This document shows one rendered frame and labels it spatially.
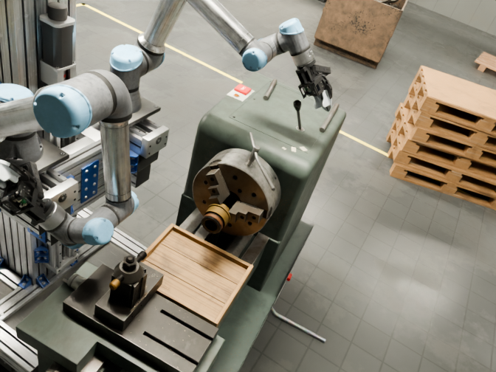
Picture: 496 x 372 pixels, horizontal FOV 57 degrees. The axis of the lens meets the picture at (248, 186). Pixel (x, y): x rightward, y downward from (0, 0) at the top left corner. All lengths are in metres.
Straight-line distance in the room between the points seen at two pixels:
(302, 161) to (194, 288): 0.60
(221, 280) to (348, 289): 1.57
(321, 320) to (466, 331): 1.01
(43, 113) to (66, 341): 0.66
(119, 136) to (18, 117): 0.24
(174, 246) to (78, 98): 0.82
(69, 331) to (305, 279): 1.87
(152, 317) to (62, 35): 0.94
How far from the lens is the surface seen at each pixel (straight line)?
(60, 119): 1.10
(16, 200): 1.32
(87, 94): 1.10
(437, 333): 3.24
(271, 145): 1.72
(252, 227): 1.70
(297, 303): 2.88
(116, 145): 1.27
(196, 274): 1.67
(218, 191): 1.60
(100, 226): 1.31
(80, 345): 1.44
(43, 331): 1.47
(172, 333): 1.41
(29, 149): 1.58
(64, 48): 1.67
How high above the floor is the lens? 2.16
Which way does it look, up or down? 38 degrees down
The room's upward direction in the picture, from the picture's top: 18 degrees clockwise
